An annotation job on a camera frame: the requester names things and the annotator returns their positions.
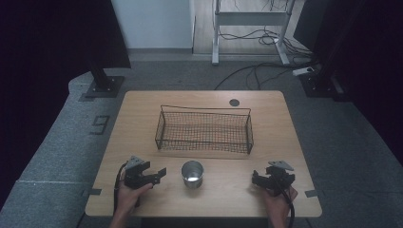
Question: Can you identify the light wooden table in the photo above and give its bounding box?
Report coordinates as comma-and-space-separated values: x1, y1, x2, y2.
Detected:
84, 90, 323, 219

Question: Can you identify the dark curtain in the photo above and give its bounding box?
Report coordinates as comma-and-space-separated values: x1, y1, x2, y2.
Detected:
292, 0, 403, 160
0, 0, 132, 212

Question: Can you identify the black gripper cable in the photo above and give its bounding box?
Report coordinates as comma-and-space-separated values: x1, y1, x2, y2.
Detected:
275, 180, 297, 228
112, 161, 128, 217

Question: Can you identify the person's left hand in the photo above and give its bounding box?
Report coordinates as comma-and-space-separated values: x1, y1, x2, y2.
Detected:
115, 180, 154, 219

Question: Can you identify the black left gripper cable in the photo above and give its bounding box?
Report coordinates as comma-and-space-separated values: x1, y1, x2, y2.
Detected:
112, 161, 128, 217

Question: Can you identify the long black floor cable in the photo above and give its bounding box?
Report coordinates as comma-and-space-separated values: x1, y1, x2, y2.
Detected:
214, 60, 307, 91

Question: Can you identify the white metal desk frame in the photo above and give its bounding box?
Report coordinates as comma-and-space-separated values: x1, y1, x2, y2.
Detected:
211, 0, 291, 67

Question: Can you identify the black metal stand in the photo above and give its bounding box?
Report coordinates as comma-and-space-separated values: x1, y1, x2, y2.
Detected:
298, 61, 347, 103
85, 58, 125, 99

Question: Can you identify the shiny metal cup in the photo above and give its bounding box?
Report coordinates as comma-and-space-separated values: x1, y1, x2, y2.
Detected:
181, 160, 205, 190

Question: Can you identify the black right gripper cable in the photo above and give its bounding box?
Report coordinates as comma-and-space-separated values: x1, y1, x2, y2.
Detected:
275, 180, 297, 228

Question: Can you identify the tangle of black floor cables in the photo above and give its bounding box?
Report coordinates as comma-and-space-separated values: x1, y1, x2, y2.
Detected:
218, 27, 316, 62

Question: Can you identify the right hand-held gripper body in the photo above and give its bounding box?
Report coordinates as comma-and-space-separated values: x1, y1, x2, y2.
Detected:
257, 160, 297, 198

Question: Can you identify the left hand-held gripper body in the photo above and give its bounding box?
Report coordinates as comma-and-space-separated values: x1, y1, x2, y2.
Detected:
123, 155, 162, 191

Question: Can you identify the person's right hand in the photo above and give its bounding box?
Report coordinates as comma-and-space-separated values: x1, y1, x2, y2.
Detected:
259, 185, 299, 222

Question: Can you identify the white power strip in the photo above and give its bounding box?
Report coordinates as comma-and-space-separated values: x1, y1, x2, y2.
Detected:
291, 66, 316, 77

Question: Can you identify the black wire mesh basket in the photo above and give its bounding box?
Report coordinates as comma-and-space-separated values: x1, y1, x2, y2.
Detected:
154, 104, 255, 156

